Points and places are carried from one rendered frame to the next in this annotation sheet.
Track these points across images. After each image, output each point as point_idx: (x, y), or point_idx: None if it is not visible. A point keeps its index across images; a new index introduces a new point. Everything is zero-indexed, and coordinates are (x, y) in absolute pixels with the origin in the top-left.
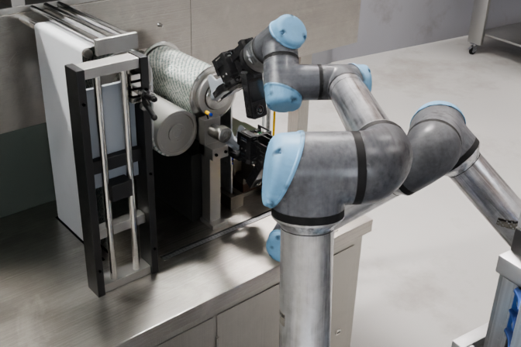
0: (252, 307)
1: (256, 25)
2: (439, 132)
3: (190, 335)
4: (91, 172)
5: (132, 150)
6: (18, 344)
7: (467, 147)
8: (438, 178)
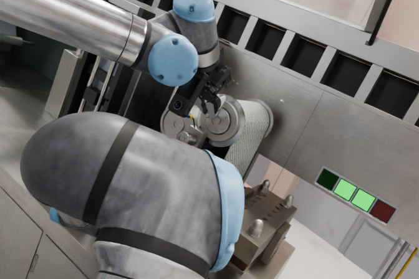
0: (67, 271)
1: (375, 170)
2: (86, 116)
3: (26, 222)
4: (81, 64)
5: (110, 75)
6: (5, 126)
7: (124, 223)
8: (30, 188)
